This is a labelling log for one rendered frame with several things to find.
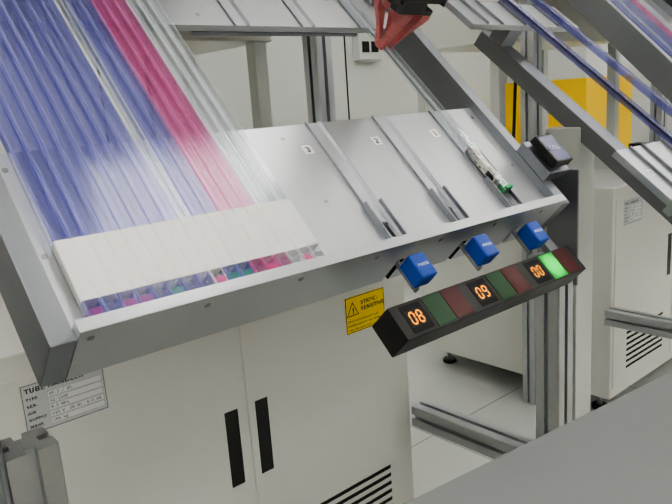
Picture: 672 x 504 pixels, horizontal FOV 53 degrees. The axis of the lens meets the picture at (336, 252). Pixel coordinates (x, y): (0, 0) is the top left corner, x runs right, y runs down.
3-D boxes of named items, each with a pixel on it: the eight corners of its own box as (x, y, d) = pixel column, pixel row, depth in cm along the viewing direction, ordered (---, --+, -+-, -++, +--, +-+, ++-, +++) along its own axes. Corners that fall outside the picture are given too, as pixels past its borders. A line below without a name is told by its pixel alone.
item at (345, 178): (540, 215, 95) (555, 200, 92) (64, 351, 53) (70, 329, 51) (460, 119, 102) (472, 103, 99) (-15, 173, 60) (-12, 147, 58)
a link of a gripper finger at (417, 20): (348, 34, 99) (373, -27, 93) (383, 34, 103) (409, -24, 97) (375, 62, 96) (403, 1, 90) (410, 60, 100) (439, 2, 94)
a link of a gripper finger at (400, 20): (353, 34, 99) (379, -26, 93) (387, 34, 104) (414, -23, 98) (381, 61, 96) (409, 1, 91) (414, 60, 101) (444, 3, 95)
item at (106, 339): (534, 233, 96) (567, 200, 91) (65, 381, 54) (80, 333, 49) (529, 226, 96) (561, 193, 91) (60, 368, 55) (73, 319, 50)
